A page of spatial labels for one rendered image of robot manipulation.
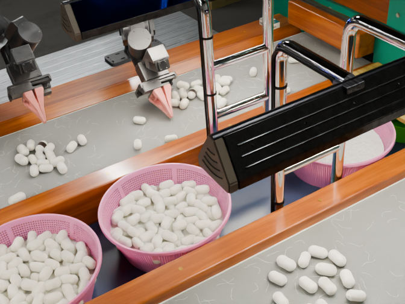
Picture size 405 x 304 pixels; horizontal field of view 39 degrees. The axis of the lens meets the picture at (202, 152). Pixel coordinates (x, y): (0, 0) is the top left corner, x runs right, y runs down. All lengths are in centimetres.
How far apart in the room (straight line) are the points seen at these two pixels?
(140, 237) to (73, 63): 95
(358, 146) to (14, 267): 78
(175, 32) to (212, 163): 134
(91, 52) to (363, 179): 111
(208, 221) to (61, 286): 30
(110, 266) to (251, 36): 89
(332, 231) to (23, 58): 75
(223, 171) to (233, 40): 106
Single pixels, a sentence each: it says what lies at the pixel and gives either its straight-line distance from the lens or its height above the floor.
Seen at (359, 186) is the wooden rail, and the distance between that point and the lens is 119.
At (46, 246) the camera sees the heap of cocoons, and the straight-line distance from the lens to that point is 117.
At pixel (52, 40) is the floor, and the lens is 380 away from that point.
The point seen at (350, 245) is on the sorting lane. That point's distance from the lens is 110.
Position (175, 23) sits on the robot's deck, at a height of 67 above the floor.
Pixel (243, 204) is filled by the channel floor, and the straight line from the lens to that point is 127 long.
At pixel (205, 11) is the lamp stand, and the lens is 113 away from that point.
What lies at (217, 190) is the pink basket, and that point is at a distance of 120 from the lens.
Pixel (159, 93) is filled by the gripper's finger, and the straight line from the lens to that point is 141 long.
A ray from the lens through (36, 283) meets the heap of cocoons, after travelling 110.
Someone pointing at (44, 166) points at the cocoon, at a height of 76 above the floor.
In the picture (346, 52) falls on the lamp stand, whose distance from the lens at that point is 105.
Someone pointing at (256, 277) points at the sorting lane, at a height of 74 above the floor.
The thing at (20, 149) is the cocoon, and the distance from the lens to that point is 141.
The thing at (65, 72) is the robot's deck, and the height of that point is 67.
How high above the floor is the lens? 153
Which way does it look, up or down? 37 degrees down
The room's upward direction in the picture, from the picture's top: 5 degrees counter-clockwise
